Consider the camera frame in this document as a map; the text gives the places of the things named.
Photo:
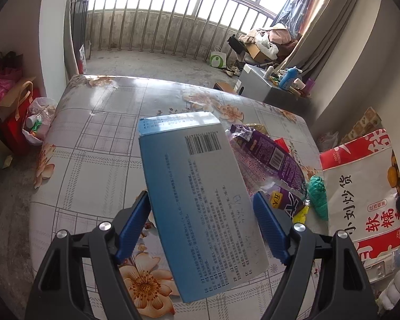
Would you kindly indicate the small white bottle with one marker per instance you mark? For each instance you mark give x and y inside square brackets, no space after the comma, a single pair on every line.
[269,72]

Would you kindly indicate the white knit glove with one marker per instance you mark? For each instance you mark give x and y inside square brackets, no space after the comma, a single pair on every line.
[395,290]

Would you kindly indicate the purple snack bag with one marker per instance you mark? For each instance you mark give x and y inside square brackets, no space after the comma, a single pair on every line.
[270,160]

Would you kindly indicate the light blue cardboard box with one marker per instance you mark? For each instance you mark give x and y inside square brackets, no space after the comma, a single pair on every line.
[200,200]

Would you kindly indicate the brown cardboard piece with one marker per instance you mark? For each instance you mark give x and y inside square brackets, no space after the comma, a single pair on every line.
[225,87]

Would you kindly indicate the purple cup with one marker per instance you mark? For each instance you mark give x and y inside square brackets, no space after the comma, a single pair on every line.
[309,87]

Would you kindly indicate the open cardboard box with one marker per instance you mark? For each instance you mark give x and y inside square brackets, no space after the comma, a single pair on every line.
[258,53]

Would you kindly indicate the green plastic bag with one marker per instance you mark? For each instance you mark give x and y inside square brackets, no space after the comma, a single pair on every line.
[318,196]

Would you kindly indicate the white plastic bag of bottles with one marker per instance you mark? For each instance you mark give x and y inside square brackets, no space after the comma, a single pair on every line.
[40,120]

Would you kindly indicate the metal balcony railing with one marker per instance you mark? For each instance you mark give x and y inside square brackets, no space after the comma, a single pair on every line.
[173,23]

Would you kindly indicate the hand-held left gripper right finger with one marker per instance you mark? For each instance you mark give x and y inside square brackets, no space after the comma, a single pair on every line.
[270,226]

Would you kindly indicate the small red wrapper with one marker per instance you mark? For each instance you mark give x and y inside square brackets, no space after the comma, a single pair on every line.
[280,145]

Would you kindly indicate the patterned cardboard sheet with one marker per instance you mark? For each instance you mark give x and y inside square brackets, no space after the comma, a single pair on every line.
[361,125]

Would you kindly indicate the black chair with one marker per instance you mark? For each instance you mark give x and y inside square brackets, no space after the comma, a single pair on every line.
[236,46]

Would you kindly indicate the grey-brown curtain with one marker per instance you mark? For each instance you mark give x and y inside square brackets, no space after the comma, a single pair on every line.
[333,23]

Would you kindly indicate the grey cabinet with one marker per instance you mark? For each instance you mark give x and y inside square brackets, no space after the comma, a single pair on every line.
[253,85]

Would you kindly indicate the white paper bag green logo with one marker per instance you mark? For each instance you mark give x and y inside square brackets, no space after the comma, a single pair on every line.
[217,58]

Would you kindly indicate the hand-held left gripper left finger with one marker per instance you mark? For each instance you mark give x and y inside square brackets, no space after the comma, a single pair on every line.
[135,221]

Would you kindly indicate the blue detergent bottle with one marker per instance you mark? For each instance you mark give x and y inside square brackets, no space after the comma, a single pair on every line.
[288,78]

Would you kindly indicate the small yellow wrapper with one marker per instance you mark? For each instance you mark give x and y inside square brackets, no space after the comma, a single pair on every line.
[300,213]

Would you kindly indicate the pink plastic bag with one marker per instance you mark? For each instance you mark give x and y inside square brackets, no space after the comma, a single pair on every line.
[0,88]

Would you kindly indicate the pile of clothes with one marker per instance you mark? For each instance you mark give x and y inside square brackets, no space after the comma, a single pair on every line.
[273,38]

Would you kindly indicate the hanging blue garment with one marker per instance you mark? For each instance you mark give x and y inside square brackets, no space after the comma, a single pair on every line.
[295,6]

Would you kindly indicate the red and white snack bag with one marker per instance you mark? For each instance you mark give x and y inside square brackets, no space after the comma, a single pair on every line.
[353,200]

